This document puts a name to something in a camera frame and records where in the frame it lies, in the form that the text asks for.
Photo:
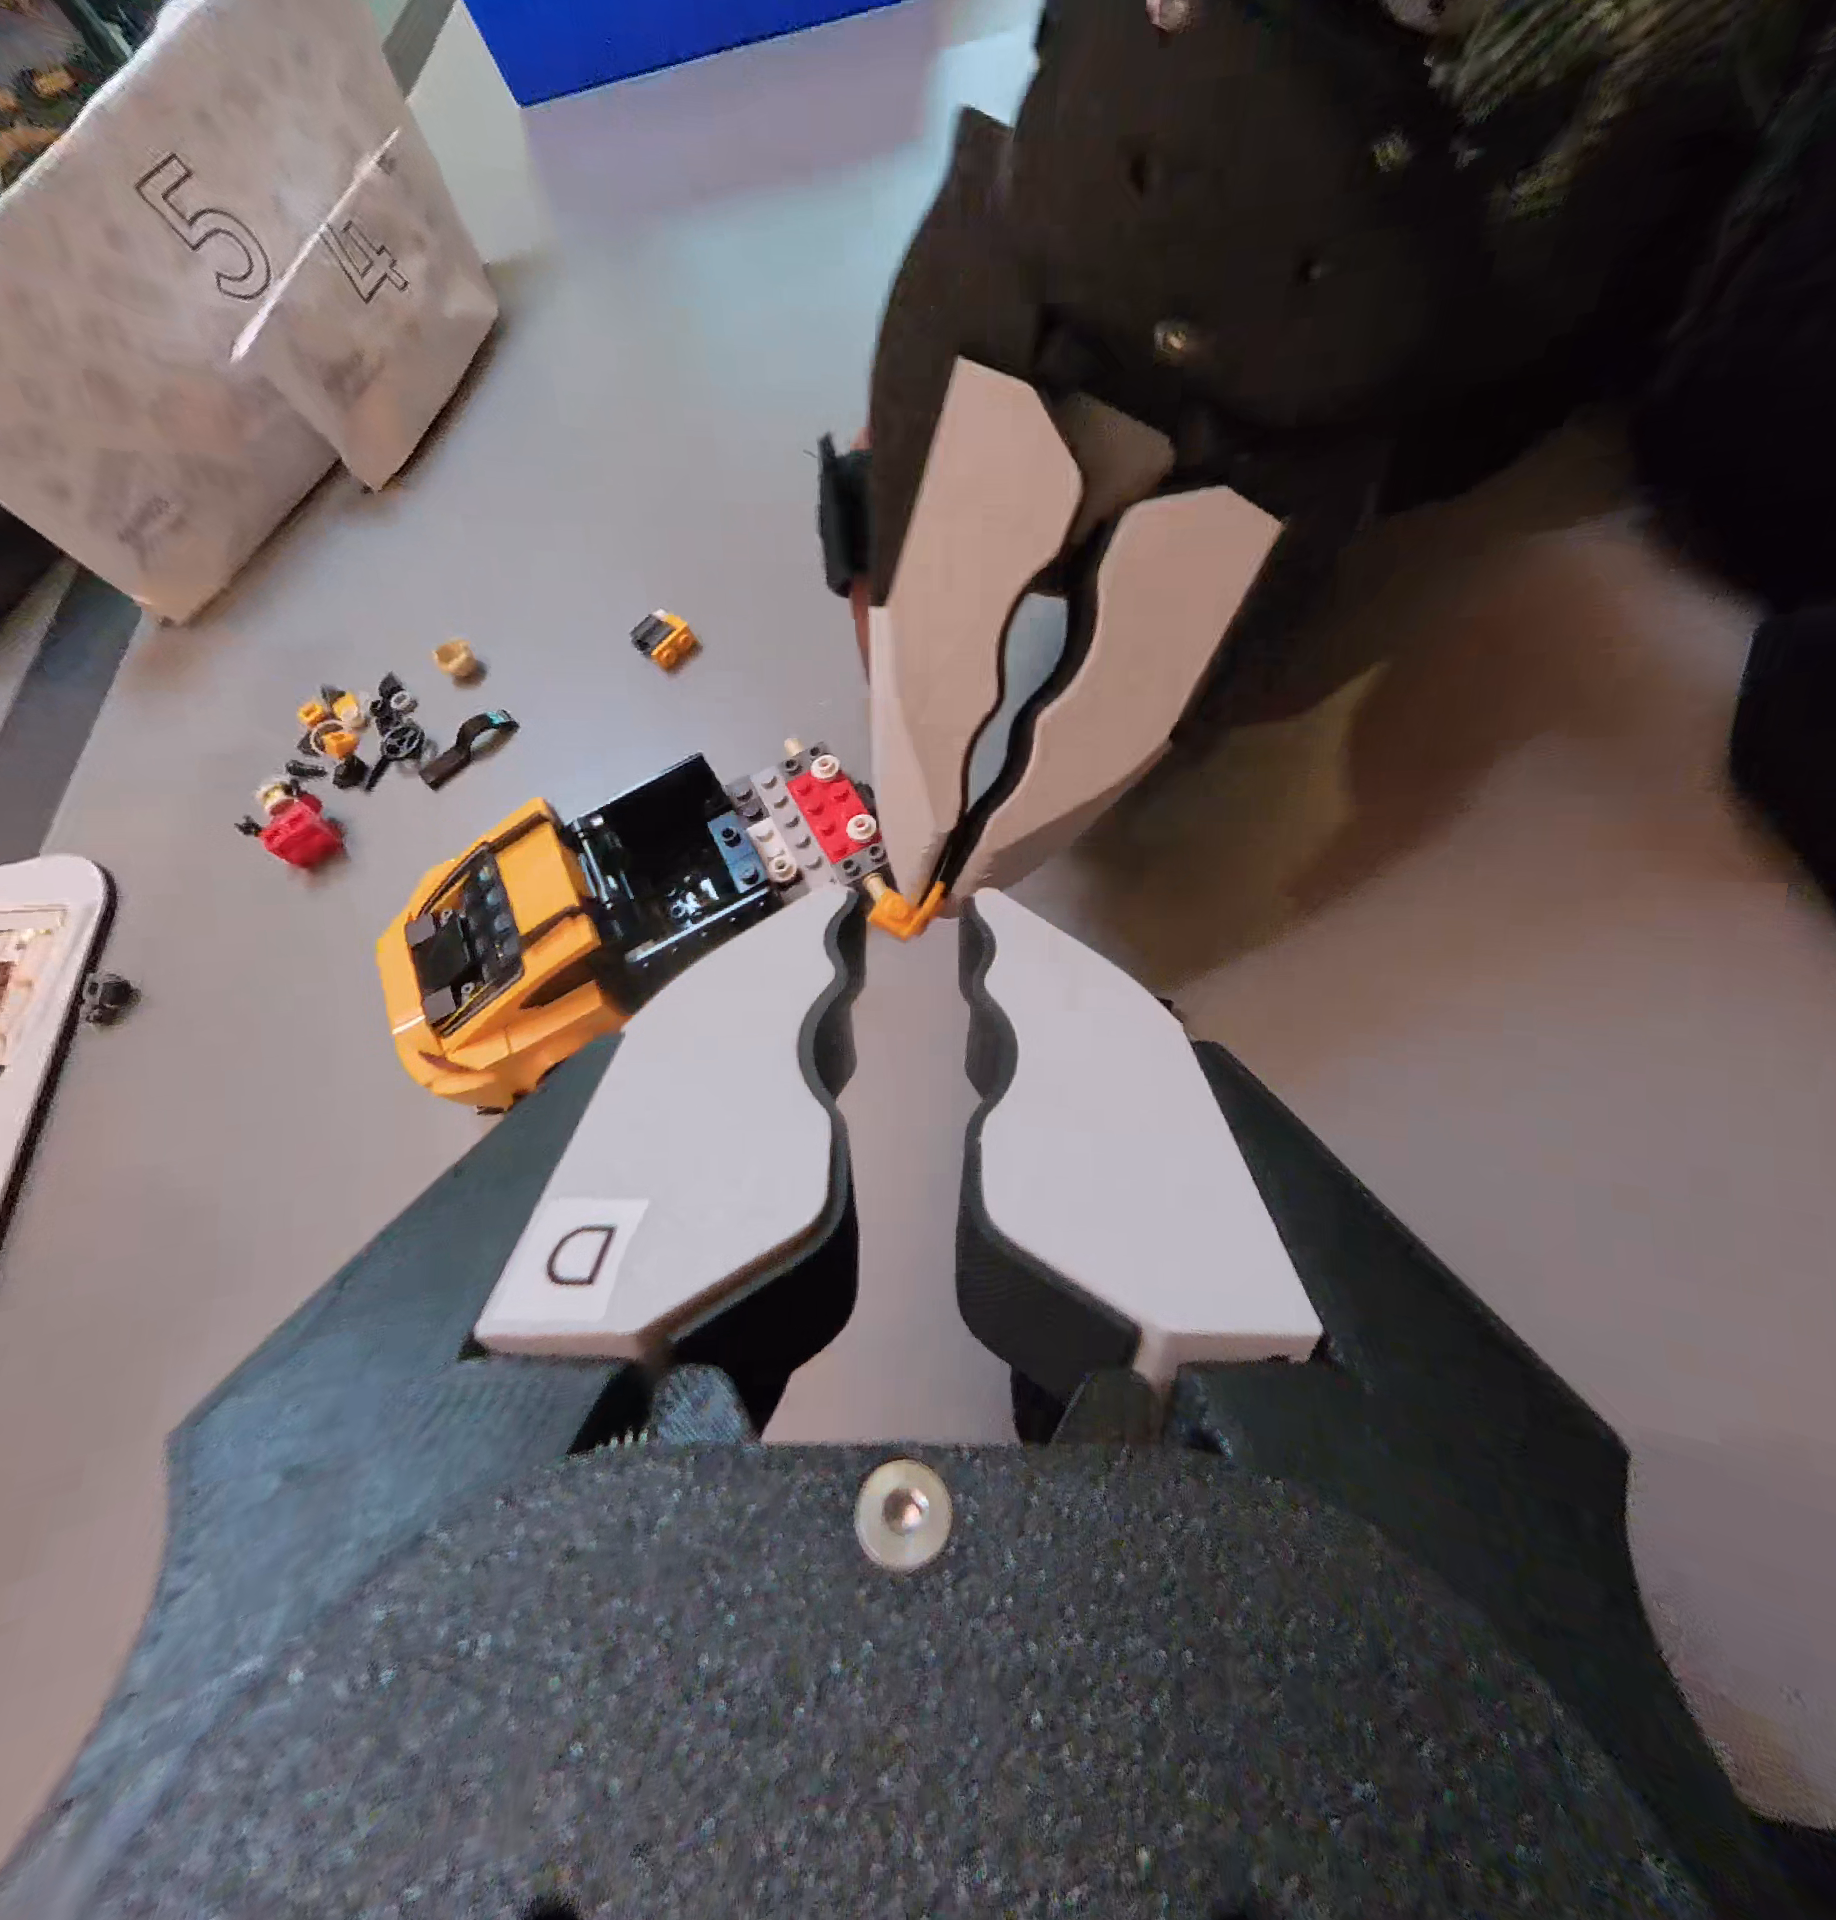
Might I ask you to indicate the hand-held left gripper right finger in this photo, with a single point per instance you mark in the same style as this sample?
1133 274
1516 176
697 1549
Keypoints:
1143 1171

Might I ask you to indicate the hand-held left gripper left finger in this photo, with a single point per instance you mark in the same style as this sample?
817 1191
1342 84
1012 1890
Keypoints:
693 1155

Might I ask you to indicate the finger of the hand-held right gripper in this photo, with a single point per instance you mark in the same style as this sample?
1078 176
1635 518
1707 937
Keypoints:
1158 630
962 571

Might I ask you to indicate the yellow black lego car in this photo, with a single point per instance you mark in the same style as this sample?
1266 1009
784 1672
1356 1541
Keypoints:
482 945

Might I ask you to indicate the orange stickered lego slope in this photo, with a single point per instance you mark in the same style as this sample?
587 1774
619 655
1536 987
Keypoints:
902 911

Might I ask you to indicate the black orange lego subassembly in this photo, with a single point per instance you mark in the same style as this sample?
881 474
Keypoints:
662 640

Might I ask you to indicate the black lego arch piece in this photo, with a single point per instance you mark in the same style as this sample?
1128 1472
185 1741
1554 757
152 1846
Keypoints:
462 757

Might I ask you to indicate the red lego seat piece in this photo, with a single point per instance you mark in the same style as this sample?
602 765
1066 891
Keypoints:
300 831

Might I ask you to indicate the tan round lego piece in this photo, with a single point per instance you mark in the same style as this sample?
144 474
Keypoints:
458 661

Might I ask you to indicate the pile of small lego parts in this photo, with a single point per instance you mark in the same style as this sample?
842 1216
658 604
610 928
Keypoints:
356 727

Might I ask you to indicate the black lego connector piece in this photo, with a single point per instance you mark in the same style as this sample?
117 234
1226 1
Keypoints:
108 996

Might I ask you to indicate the lego sticker sheet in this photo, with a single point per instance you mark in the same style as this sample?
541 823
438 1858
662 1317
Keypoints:
3 990

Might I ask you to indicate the lego set box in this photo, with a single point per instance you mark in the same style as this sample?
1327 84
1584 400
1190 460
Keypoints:
18 90

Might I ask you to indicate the blue storage bin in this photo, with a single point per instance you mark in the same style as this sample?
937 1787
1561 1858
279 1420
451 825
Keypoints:
677 36

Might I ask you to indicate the small white paper bag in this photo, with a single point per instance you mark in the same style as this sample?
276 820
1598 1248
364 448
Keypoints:
392 346

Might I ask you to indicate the white stand base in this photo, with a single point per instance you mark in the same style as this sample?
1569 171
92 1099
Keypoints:
32 1140

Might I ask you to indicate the large white paper bag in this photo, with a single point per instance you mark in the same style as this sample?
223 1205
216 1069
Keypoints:
108 376

